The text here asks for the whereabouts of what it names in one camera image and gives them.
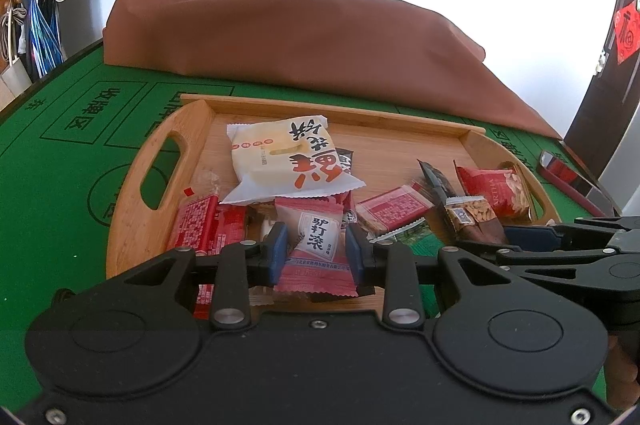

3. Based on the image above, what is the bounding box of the white paper bag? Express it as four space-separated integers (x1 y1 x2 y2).
1 6 32 109

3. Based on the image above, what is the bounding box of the red wafer bar packet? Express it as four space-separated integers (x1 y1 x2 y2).
166 187 252 321

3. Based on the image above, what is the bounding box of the red pistachio snack packet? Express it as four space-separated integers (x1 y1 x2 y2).
454 164 533 220

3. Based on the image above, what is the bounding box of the pink cake packet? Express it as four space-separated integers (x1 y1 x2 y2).
274 198 358 297

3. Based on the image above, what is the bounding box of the red biscuit packet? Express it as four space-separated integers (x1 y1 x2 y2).
356 185 434 234

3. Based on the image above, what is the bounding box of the red cased smartphone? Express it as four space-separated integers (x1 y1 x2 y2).
537 150 618 217

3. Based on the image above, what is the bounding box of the dark wooden door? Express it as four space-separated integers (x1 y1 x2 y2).
564 0 639 176

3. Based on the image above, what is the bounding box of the brown nut bar packet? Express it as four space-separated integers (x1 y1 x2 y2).
445 196 509 244

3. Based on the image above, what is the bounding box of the wooden serving tray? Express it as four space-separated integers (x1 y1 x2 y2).
105 92 562 321

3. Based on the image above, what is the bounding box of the black coffee stick sachet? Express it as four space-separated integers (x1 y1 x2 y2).
418 161 457 205

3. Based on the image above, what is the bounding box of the red door decoration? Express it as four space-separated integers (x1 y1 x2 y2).
613 0 640 64

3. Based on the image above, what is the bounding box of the green snack packet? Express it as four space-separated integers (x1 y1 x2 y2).
386 217 444 318

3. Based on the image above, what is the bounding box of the blue striped bag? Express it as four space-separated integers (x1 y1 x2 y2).
28 0 65 78

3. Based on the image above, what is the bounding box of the white flower cake packet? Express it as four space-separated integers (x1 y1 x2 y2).
222 114 366 205

